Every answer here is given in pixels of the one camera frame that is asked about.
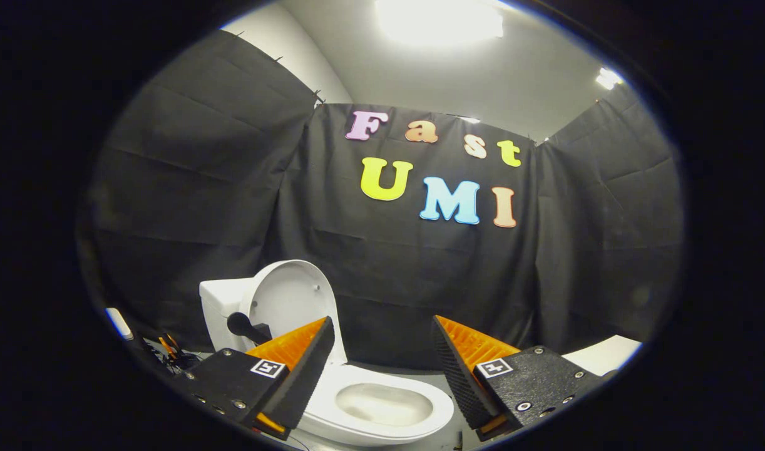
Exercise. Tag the white cabinet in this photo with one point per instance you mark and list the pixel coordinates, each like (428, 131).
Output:
(601, 356)

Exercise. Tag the small white device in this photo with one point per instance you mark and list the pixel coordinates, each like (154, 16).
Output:
(118, 323)

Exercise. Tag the white toilet lid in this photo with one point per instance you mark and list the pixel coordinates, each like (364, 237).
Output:
(292, 294)

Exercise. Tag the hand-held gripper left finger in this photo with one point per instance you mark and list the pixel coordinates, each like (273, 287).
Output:
(307, 376)

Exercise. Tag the white toilet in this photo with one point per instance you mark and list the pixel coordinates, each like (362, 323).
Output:
(382, 401)

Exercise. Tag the small ceiling light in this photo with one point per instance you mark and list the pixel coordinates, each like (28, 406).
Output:
(608, 78)

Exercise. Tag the black round-ended rod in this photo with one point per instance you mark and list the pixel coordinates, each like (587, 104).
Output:
(240, 324)

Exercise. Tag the black backdrop cloth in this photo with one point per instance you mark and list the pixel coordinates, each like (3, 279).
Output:
(407, 282)

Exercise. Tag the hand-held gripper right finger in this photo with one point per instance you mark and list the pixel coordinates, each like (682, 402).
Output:
(457, 376)

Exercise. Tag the large ceiling light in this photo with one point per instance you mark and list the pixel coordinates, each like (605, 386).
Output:
(439, 22)

